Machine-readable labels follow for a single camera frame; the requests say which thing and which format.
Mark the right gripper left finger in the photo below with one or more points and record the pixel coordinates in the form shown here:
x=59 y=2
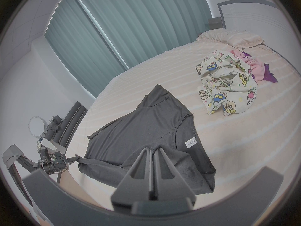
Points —
x=141 y=187

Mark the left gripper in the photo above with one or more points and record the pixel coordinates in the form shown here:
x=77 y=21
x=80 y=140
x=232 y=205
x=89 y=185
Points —
x=61 y=165

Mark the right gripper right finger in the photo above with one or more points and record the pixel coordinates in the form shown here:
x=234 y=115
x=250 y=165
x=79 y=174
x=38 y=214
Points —
x=167 y=187

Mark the black T-shirt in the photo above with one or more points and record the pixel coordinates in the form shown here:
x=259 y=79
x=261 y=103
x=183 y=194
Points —
x=145 y=126

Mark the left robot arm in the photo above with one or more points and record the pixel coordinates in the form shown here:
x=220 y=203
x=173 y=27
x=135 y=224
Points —
x=13 y=153

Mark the dark grey bundle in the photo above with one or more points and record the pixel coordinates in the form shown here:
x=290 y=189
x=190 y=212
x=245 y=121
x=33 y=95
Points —
x=54 y=123

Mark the round white mirror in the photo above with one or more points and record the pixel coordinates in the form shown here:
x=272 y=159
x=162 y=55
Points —
x=36 y=126

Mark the black chest of drawers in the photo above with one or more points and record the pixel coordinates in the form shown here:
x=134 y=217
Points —
x=73 y=119

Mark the bed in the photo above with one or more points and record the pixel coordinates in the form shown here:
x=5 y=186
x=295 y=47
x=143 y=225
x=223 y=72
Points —
x=235 y=149

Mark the blue-green curtain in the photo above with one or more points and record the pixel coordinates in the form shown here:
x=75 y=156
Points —
x=77 y=50
x=145 y=18

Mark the white printed pyjama garment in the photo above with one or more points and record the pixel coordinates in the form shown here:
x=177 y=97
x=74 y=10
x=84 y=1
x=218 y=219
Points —
x=225 y=86

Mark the pink garment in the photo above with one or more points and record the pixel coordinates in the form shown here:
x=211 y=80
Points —
x=256 y=72

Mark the purple garment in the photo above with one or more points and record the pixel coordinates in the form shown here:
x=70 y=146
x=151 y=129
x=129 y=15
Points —
x=269 y=75

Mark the pale pink pillow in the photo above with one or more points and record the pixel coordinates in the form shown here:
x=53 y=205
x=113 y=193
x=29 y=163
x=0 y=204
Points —
x=223 y=36

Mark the grey bedside table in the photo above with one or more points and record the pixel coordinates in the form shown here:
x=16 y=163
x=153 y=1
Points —
x=215 y=23

